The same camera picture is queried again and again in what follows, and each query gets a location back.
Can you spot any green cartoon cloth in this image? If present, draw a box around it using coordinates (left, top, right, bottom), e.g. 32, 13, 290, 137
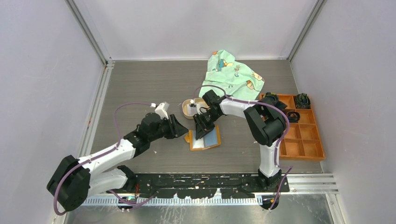
199, 50, 265, 101

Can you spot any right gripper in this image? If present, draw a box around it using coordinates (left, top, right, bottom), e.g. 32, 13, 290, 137
193, 110, 221, 140

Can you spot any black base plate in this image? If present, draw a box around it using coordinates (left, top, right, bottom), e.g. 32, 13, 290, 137
106, 172, 290, 200

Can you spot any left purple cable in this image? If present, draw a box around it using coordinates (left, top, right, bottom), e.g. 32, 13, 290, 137
53, 102, 157, 216

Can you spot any orange leather card holder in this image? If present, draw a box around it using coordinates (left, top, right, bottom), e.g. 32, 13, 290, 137
184, 125, 221, 151

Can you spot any beige oval tray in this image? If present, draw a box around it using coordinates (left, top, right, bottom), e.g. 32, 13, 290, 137
182, 98, 209, 119

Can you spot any black ring in organizer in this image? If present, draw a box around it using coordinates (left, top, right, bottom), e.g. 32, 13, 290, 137
286, 111, 301, 123

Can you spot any dark bundle in corner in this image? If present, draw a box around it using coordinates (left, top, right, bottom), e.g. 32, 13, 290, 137
294, 93, 311, 109

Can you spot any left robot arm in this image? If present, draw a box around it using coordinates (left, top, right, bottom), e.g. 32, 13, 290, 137
47, 113, 188, 216

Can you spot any dark coiled strap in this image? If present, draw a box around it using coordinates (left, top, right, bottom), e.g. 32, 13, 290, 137
263, 92, 288, 110

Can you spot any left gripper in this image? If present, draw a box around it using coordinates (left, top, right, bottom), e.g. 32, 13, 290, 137
148, 114, 188, 142

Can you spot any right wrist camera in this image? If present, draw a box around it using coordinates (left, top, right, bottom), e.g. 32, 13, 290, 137
187, 99, 198, 116

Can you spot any orange compartment organizer box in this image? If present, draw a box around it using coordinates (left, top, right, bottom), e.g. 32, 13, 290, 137
274, 94, 325, 161

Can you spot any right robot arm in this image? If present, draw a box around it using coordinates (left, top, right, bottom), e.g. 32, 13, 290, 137
193, 90, 289, 192

